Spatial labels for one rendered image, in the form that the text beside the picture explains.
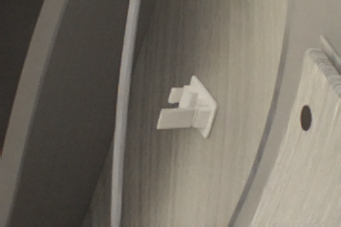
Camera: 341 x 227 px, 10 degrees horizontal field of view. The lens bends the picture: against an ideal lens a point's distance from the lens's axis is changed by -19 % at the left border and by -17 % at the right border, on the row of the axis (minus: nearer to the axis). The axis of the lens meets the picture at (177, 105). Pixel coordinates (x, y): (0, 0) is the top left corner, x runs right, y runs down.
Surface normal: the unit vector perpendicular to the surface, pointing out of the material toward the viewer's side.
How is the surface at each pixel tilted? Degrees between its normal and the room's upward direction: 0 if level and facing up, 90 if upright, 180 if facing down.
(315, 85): 90
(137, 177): 90
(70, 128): 121
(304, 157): 90
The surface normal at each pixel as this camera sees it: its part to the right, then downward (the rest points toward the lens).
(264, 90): -0.88, 0.00
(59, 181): 0.35, 0.68
